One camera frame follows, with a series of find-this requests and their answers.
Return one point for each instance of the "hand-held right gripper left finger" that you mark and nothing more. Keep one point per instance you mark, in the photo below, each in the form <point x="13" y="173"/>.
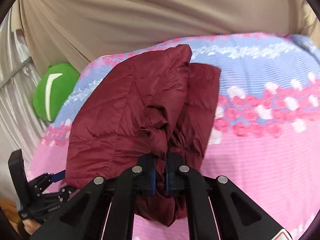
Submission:
<point x="153" y="180"/>

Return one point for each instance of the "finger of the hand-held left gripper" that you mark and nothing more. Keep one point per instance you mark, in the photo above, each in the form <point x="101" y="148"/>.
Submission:
<point x="50" y="178"/>
<point x="57" y="197"/>

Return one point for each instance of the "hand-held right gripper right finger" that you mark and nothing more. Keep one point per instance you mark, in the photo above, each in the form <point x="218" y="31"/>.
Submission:
<point x="169" y="180"/>

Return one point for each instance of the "maroon puffer jacket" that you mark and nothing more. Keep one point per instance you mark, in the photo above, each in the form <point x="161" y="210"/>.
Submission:
<point x="130" y="110"/>

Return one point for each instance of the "person's left hand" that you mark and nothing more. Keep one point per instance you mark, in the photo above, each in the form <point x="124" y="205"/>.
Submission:
<point x="31" y="226"/>

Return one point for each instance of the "silver grey curtain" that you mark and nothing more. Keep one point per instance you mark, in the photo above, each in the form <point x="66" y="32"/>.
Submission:
<point x="17" y="105"/>

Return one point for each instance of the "green plush toy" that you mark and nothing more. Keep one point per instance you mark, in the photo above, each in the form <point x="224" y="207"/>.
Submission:
<point x="57" y="90"/>

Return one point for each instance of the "pink blue floral bed sheet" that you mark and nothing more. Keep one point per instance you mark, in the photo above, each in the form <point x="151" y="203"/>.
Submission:
<point x="262" y="142"/>

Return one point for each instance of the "beige curtain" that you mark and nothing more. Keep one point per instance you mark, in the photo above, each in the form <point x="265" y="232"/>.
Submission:
<point x="160" y="17"/>

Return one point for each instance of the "grey metal rail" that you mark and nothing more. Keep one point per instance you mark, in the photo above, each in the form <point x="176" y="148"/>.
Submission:
<point x="15" y="73"/>

